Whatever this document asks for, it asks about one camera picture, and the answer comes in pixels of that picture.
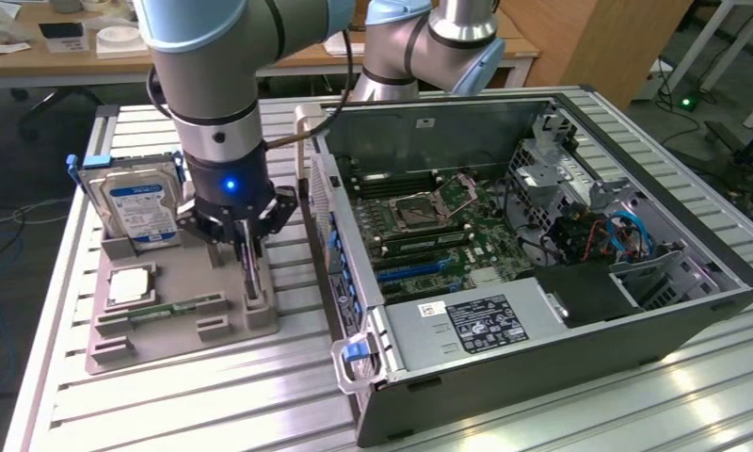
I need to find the metal socket cover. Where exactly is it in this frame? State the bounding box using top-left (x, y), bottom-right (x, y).
top-left (436, 172), bottom-right (478, 220)

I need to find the graphics card with fan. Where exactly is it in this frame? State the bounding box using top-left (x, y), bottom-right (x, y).
top-left (234, 220), bottom-right (272, 313)

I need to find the grey power supply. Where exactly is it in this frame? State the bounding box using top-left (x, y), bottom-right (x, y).
top-left (366, 277), bottom-right (570, 373)

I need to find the black open PC case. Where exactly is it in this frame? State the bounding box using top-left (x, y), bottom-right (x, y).
top-left (292, 84), bottom-right (753, 448)

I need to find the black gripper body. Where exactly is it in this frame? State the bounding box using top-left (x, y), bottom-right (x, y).
top-left (185, 149), bottom-right (278, 244)

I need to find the silver disk bay cage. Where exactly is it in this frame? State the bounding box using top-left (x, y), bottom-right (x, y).
top-left (505, 110), bottom-right (604, 236)

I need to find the white paper stack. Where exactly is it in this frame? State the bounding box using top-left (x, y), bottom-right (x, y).
top-left (321, 32), bottom-right (369, 57)

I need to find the white desk frame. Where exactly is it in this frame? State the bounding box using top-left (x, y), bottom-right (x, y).
top-left (661, 0), bottom-right (753, 128)

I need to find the black chair base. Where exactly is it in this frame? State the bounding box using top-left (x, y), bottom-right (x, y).
top-left (10, 82), bottom-right (163, 140)

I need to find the white box with black top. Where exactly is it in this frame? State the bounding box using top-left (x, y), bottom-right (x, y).
top-left (35, 22), bottom-right (90, 54)

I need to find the orange wire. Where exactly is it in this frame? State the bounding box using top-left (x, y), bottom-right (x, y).
top-left (588, 219), bottom-right (605, 261)

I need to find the black RAM slot bank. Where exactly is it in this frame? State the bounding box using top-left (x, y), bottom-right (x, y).
top-left (354, 171), bottom-right (438, 199)

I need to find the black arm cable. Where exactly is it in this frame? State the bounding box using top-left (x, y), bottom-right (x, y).
top-left (260, 27), bottom-right (356, 150)

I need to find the black expansion slot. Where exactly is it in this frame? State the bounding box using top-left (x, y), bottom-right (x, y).
top-left (373, 251), bottom-right (444, 272)

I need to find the white round dish box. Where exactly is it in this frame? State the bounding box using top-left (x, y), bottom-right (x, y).
top-left (95, 25), bottom-right (150, 60)

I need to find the green motherboard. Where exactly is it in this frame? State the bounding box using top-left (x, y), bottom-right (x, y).
top-left (344, 164), bottom-right (541, 302)

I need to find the wooden desk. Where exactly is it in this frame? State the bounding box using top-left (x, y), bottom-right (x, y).
top-left (0, 0), bottom-right (541, 90)

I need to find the green RAM stick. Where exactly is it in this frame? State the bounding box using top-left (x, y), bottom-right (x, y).
top-left (123, 295), bottom-right (225, 325)

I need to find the blue disk caddy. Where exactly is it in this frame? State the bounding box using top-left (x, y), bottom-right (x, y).
top-left (65, 149), bottom-right (186, 227)

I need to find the wooden cabinet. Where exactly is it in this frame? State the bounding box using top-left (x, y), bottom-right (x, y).
top-left (494, 0), bottom-right (696, 107)

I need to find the silver CPU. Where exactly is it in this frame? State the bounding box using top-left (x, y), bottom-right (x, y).
top-left (107, 268), bottom-right (154, 305)

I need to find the white device with green light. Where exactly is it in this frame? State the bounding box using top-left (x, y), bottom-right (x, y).
top-left (633, 58), bottom-right (708, 114)

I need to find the hard disk with blue label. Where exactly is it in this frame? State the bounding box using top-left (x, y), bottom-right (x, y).
top-left (77, 158), bottom-right (182, 251)

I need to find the blue wire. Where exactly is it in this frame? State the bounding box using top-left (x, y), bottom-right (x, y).
top-left (605, 211), bottom-right (657, 258)

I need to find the grey parts rack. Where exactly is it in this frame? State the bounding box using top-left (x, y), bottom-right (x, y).
top-left (85, 178), bottom-right (282, 377)

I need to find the black fan shroud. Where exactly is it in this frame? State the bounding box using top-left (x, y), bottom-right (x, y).
top-left (534, 261), bottom-right (645, 330)

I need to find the grey disk bay bracket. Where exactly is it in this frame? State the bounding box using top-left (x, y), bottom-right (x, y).
top-left (608, 244), bottom-right (740, 312)

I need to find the blue expansion slot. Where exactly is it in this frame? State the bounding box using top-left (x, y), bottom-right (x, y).
top-left (376, 261), bottom-right (460, 283)

